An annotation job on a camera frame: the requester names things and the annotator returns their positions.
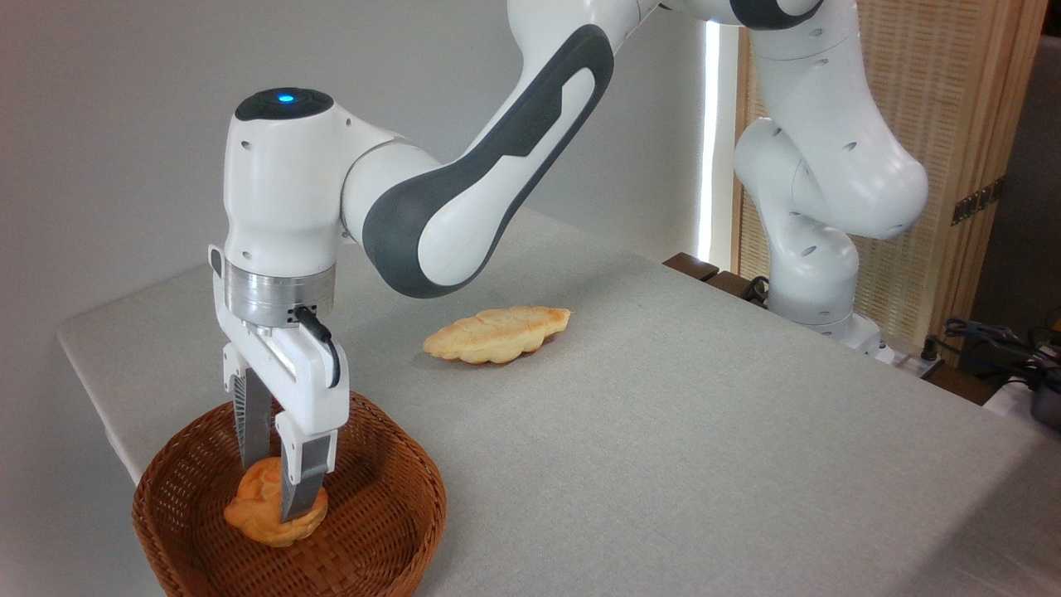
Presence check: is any bamboo folding screen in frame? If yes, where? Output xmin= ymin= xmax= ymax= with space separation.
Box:
xmin=734 ymin=0 xmax=1049 ymax=357

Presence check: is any long leaf-shaped bread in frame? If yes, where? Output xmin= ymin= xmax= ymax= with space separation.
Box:
xmin=423 ymin=305 xmax=573 ymax=366

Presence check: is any round orange bread roll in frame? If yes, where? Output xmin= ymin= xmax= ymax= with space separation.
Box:
xmin=224 ymin=458 xmax=330 ymax=548

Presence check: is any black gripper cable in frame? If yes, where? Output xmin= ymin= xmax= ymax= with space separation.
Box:
xmin=290 ymin=305 xmax=342 ymax=389

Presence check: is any white power strip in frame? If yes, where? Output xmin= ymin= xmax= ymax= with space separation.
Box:
xmin=879 ymin=342 xmax=946 ymax=380

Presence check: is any dark wooden block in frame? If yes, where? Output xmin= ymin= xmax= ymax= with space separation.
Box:
xmin=705 ymin=269 xmax=768 ymax=308
xmin=663 ymin=253 xmax=720 ymax=283

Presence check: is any dark metal screen hinge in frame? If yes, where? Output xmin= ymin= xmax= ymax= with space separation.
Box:
xmin=951 ymin=176 xmax=1005 ymax=226

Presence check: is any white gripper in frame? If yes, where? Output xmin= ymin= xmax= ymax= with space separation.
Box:
xmin=207 ymin=245 xmax=351 ymax=524

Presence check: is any black cable bundle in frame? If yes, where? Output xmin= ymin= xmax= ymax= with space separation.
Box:
xmin=941 ymin=317 xmax=1061 ymax=391

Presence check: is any brown woven wicker basket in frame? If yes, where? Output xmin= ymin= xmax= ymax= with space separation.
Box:
xmin=131 ymin=383 xmax=448 ymax=597

